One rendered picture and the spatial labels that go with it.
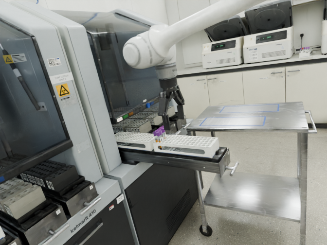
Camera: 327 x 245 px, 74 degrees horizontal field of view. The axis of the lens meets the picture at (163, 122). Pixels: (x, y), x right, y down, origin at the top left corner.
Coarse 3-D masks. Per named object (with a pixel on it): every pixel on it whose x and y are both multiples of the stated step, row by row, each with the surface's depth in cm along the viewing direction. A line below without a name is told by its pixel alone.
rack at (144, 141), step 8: (120, 136) 122; (128, 136) 120; (136, 136) 118; (144, 136) 116; (152, 136) 113; (120, 144) 122; (128, 144) 122; (136, 144) 122; (144, 144) 120; (152, 144) 109
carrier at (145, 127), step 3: (144, 123) 131; (147, 123) 134; (138, 126) 128; (141, 126) 129; (144, 126) 131; (147, 126) 134; (150, 126) 136; (138, 129) 128; (141, 129) 129; (144, 129) 131; (147, 129) 134; (150, 129) 136; (138, 132) 129; (141, 132) 129; (144, 132) 131
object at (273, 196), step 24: (216, 120) 132; (240, 120) 124; (264, 120) 118; (288, 120) 112; (312, 120) 115; (216, 192) 152; (240, 192) 147; (264, 192) 143; (288, 192) 139; (288, 216) 122
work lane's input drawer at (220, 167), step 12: (120, 156) 119; (132, 156) 114; (144, 156) 109; (156, 156) 105; (168, 156) 102; (180, 156) 98; (192, 156) 95; (216, 156) 91; (228, 156) 97; (192, 168) 96; (204, 168) 92; (216, 168) 89; (228, 168) 93
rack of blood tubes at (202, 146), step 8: (168, 136) 109; (176, 136) 108; (184, 136) 106; (192, 136) 103; (160, 144) 103; (168, 144) 100; (176, 144) 98; (184, 144) 96; (192, 144) 96; (200, 144) 93; (208, 144) 93; (216, 144) 94; (168, 152) 102; (176, 152) 100; (184, 152) 97; (192, 152) 100; (200, 152) 99; (208, 152) 90
